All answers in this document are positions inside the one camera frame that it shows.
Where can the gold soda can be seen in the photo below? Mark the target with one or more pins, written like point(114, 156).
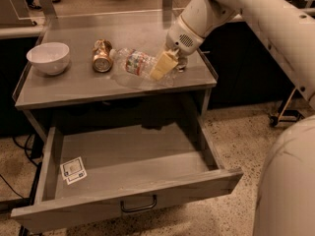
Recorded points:
point(101, 56)

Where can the black drawer handle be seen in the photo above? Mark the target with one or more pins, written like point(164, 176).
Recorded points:
point(138, 203)

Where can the grey cabinet counter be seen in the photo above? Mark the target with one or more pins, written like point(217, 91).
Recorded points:
point(141, 30)

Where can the blue soda can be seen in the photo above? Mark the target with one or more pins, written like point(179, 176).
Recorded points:
point(182, 63)

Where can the white tag sticker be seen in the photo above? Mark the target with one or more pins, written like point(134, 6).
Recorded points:
point(73, 171)

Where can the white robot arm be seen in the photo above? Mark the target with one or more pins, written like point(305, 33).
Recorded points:
point(285, 204)

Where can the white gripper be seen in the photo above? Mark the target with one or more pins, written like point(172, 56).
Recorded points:
point(180, 36)

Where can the clear plastic water bottle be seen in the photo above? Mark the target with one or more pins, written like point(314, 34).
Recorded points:
point(138, 64)

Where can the grey open top drawer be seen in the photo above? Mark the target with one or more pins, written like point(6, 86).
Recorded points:
point(126, 154)

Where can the white bowl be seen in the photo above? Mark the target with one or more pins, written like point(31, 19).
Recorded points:
point(50, 58)

